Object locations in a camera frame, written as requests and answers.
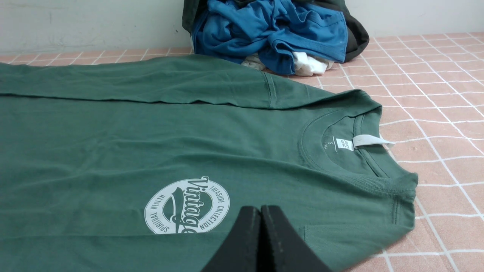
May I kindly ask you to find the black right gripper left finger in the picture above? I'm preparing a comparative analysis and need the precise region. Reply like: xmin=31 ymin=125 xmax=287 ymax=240
xmin=202 ymin=206 xmax=262 ymax=272

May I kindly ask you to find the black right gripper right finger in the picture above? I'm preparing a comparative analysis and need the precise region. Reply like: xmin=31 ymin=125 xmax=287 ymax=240
xmin=260 ymin=206 xmax=331 ymax=272

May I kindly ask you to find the green long-sleeved shirt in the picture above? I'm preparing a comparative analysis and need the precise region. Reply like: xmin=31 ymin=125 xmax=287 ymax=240
xmin=0 ymin=55 xmax=418 ymax=272

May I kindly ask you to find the blue shirt in pile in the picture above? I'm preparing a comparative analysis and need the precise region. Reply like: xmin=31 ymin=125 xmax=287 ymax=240
xmin=191 ymin=0 xmax=349 ymax=75

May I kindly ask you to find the white garment in pile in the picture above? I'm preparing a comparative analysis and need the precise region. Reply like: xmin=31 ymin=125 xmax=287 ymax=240
xmin=241 ymin=52 xmax=334 ymax=76

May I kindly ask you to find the pink checkered tablecloth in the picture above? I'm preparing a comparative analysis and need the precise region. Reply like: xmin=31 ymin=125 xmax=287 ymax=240
xmin=1 ymin=33 xmax=484 ymax=272

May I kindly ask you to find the dark grey garment in pile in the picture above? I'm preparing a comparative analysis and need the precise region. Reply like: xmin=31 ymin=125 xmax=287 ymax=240
xmin=182 ymin=0 xmax=370 ymax=63

